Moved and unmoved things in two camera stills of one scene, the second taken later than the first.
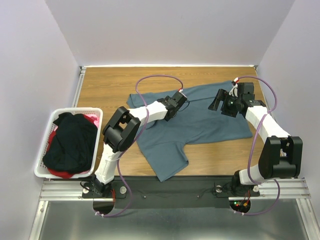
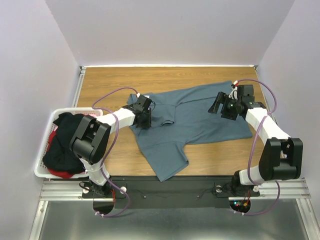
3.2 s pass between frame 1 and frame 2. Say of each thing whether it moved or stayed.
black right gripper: stayed
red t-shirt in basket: stayed
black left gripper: moved
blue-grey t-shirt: stayed
